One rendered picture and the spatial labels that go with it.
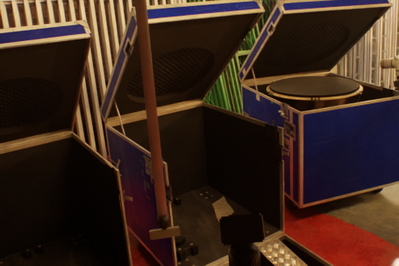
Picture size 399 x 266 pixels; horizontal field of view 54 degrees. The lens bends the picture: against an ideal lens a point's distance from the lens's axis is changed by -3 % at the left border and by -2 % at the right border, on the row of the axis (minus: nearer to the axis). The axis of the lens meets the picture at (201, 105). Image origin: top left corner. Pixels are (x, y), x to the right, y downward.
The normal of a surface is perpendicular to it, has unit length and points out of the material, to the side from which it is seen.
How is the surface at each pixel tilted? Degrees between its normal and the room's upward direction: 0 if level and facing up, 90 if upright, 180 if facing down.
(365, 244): 0
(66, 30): 46
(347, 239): 0
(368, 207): 0
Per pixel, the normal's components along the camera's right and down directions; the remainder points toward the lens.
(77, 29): 0.35, -0.54
